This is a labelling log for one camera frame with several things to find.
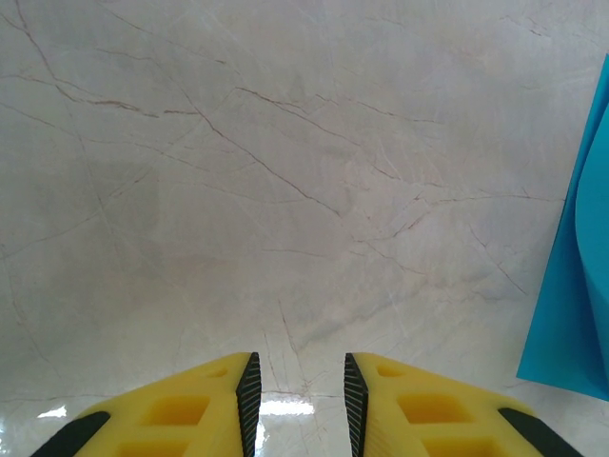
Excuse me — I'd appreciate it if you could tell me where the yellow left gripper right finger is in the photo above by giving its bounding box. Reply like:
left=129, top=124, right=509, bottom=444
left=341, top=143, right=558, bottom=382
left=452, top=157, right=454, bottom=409
left=344, top=351, right=585, bottom=457

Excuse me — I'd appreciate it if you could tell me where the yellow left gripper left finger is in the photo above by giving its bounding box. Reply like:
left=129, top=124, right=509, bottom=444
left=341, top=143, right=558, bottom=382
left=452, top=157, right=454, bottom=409
left=42, top=351, right=263, bottom=457

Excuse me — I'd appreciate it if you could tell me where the blue paper sheet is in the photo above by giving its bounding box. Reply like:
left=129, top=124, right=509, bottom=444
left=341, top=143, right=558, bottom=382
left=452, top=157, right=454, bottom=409
left=516, top=53, right=609, bottom=402

